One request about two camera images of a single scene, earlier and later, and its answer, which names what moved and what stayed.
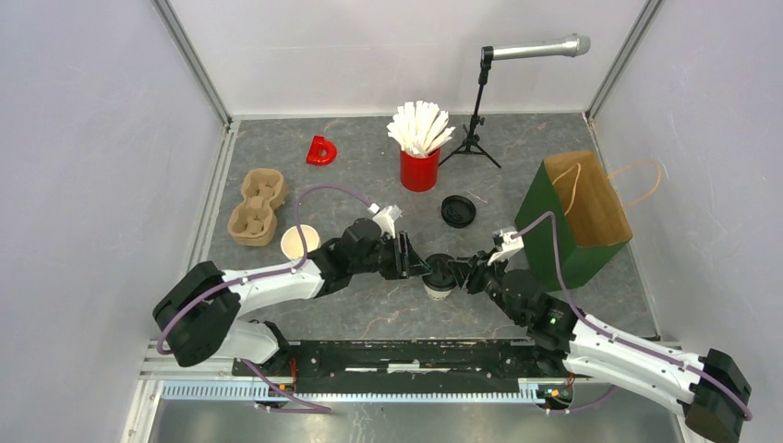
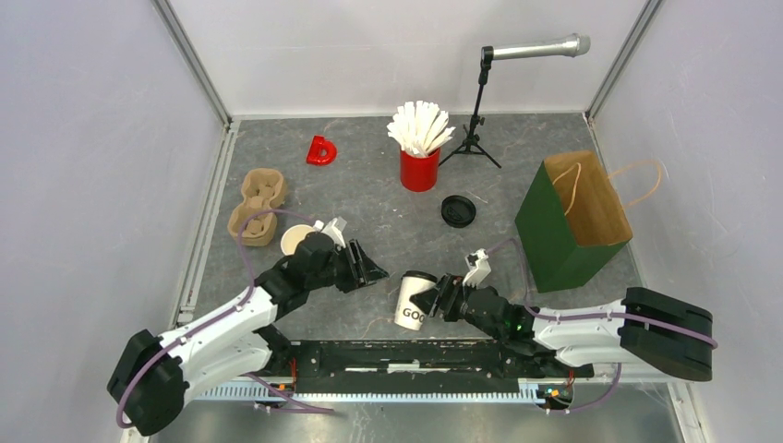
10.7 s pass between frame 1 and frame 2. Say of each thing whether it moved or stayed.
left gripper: moved
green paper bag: stayed
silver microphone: stayed
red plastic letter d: stayed
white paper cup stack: stayed
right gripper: moved
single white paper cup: moved
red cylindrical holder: stayed
